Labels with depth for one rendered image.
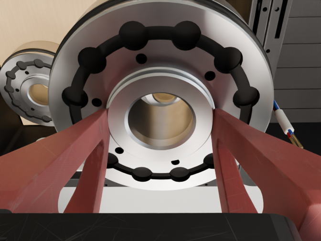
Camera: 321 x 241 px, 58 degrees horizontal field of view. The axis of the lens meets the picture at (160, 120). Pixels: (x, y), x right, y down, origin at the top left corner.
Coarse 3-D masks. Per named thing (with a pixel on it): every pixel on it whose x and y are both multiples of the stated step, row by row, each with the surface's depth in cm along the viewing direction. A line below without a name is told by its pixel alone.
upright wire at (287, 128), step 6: (276, 108) 13; (276, 114) 13; (282, 114) 13; (282, 120) 13; (288, 120) 13; (282, 126) 12; (288, 126) 12; (288, 132) 12; (294, 138) 12; (294, 144) 12; (300, 144) 11
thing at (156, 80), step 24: (144, 72) 12; (168, 72) 12; (120, 96) 12; (144, 96) 12; (192, 96) 12; (120, 120) 13; (192, 120) 13; (120, 144) 14; (144, 144) 14; (168, 144) 14; (192, 144) 13
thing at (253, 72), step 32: (128, 0) 11; (160, 0) 10; (192, 0) 11; (96, 32) 11; (128, 32) 11; (160, 32) 11; (192, 32) 11; (224, 32) 11; (64, 64) 12; (96, 64) 12; (128, 64) 12; (160, 64) 12; (192, 64) 12; (224, 64) 12; (256, 64) 12; (64, 96) 13; (96, 96) 13; (224, 96) 12; (256, 96) 13; (64, 128) 14; (256, 128) 13; (128, 160) 15; (192, 160) 15
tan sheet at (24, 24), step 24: (0, 0) 31; (24, 0) 31; (48, 0) 31; (72, 0) 31; (0, 24) 33; (24, 24) 33; (48, 24) 33; (72, 24) 32; (0, 48) 34; (24, 120) 41
